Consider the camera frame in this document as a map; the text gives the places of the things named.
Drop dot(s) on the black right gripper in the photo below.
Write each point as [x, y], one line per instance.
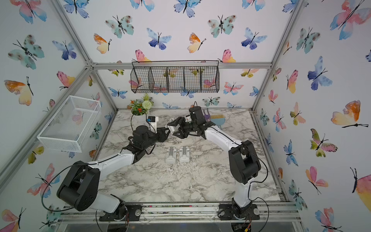
[180, 121]

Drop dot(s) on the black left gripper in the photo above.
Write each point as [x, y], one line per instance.
[161, 135]

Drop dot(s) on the white grey phone stand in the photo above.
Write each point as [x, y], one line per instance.
[184, 154]

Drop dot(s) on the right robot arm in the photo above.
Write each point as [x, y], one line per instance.
[244, 162]

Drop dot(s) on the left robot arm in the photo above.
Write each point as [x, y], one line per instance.
[79, 189]

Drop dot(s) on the purple pink toy rake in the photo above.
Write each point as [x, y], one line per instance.
[207, 115]

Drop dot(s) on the blue toy brush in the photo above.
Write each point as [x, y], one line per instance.
[218, 120]

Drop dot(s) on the white flower pot with plant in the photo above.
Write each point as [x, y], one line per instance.
[140, 108]

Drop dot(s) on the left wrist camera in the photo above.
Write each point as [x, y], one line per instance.
[152, 121]

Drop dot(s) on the black wire wall basket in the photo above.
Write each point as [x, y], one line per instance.
[175, 76]

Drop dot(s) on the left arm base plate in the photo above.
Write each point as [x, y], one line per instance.
[123, 212]

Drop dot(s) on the white mesh wall basket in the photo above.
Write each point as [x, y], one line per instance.
[69, 126]

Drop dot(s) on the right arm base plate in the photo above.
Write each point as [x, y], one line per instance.
[232, 211]

